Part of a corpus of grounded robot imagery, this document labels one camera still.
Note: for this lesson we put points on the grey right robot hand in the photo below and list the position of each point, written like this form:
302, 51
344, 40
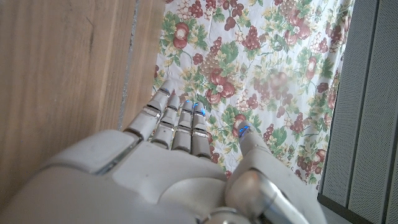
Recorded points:
130, 180

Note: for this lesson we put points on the floral fruit print backdrop cloth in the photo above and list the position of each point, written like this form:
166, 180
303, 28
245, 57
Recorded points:
248, 77

